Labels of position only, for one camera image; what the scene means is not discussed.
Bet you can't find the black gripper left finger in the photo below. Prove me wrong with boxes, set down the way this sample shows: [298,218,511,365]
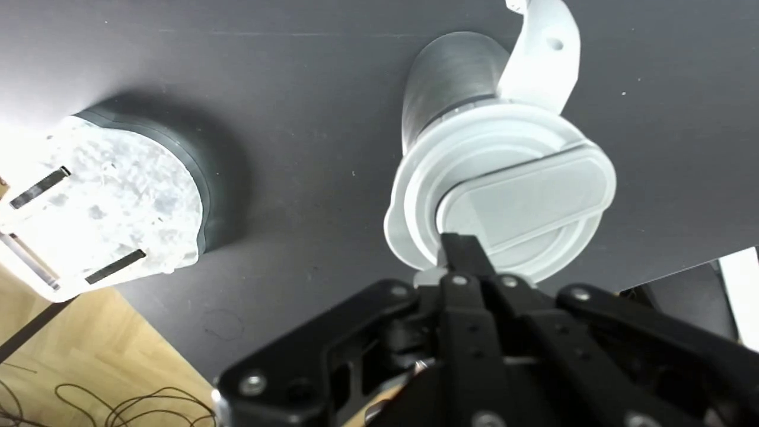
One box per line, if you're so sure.
[215,233,485,427]

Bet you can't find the white paper sheet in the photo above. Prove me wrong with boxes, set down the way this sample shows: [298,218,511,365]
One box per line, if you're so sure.
[716,245,759,351]

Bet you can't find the white slotted plate device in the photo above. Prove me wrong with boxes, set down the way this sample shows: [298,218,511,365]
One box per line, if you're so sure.
[0,92,248,306]

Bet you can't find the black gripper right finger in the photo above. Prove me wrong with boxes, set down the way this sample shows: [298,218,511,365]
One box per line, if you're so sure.
[461,233,759,427]

